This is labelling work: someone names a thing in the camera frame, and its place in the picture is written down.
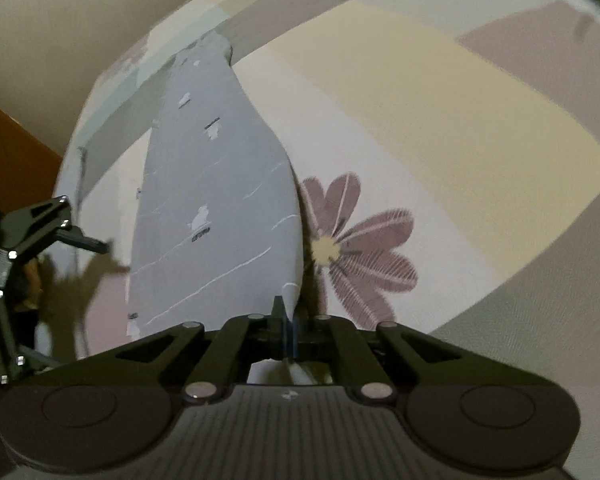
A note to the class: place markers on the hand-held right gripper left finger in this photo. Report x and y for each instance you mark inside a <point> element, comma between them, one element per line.
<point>281,327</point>

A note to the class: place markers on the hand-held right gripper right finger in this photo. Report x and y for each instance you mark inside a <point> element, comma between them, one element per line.
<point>305,340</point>

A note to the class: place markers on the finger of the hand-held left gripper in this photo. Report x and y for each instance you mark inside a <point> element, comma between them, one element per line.
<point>0,345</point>
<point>35,225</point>

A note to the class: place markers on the grey striped pants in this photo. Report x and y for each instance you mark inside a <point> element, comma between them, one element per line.
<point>215,170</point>

